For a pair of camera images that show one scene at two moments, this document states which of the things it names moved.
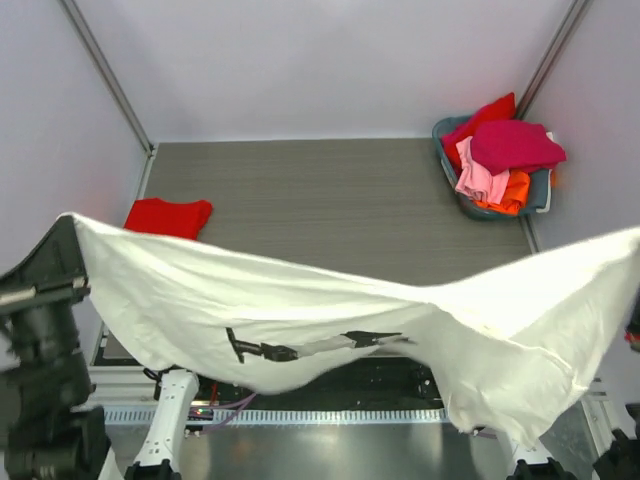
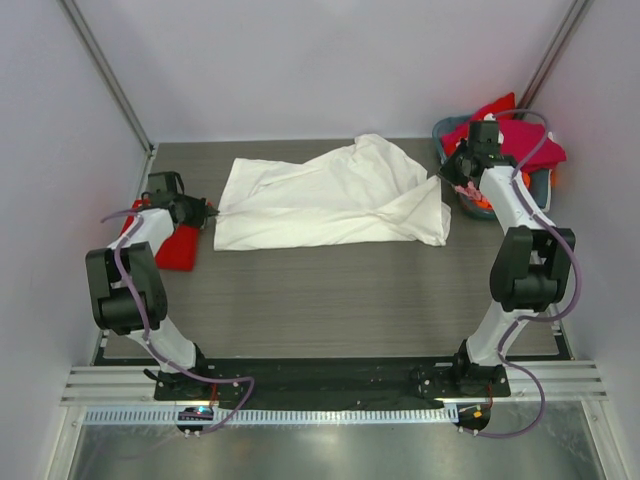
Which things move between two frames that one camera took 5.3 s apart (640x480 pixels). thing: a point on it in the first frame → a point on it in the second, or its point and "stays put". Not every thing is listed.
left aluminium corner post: [109, 73] stays put
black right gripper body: [634, 326] → [451, 167]
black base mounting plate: [404, 382] stays put
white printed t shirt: [515, 355] → [367, 189]
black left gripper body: [44, 296] → [193, 210]
